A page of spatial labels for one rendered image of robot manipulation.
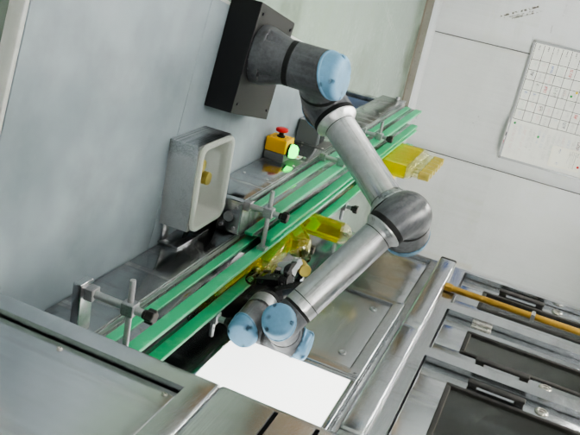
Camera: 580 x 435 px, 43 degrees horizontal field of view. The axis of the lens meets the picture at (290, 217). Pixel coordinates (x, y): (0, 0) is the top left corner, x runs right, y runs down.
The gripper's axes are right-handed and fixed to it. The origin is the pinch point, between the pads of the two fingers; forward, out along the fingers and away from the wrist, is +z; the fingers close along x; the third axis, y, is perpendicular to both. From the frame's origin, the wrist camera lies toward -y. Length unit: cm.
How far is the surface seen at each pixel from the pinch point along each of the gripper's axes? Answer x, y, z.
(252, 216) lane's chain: -12.9, 15.1, 4.3
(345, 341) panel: 16.3, -13.5, -7.6
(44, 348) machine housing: -33, 2, -94
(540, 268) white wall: 275, -22, 567
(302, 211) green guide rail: -6.3, 8.9, 25.2
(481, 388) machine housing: 31, -47, 0
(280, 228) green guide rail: -8.1, 8.8, 7.8
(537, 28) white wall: 33, -11, 592
